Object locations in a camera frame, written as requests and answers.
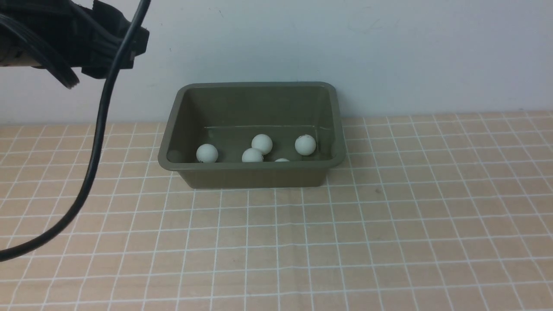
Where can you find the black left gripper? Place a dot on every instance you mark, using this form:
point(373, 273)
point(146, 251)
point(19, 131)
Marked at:
point(94, 37)

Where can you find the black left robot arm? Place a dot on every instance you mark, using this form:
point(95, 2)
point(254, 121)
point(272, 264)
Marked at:
point(60, 35)

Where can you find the olive green plastic bin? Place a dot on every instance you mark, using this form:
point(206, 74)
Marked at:
point(230, 115)

